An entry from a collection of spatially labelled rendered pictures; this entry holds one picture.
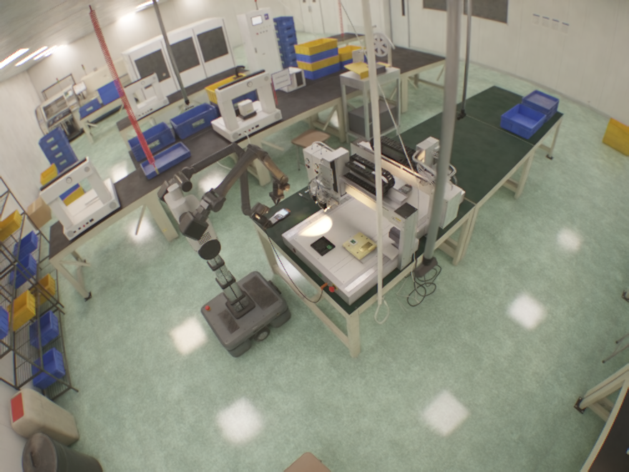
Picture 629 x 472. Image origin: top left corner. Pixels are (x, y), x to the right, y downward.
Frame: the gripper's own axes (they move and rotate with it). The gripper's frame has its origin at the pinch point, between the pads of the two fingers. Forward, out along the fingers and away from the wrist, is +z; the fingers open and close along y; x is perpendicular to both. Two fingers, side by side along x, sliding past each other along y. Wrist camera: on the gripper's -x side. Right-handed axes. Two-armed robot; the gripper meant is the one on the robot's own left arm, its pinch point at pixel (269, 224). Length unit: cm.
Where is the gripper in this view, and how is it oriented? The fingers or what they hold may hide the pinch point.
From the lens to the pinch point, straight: 237.4
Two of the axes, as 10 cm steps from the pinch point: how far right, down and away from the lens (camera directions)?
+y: -7.0, -4.5, 5.6
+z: 4.7, 3.0, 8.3
